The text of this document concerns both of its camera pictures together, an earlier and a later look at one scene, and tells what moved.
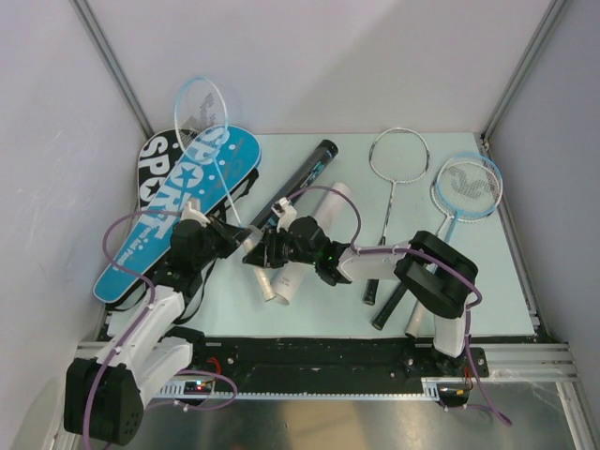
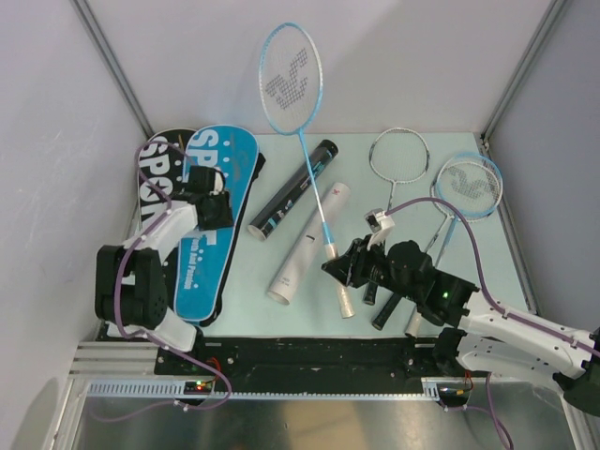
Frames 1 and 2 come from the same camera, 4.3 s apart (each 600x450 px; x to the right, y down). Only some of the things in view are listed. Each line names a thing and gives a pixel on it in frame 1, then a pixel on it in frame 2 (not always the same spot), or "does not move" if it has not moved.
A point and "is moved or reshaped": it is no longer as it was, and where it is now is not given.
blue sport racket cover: x=203 y=170 is moved or reshaped
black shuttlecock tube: x=302 y=178 does not move
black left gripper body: x=215 y=246 → x=221 y=215
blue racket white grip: x=202 y=119 → x=292 y=78
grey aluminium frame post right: x=524 y=66 does not move
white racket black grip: x=397 y=156 does not move
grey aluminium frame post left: x=112 y=66 does not move
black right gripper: x=267 y=255 → x=350 y=271
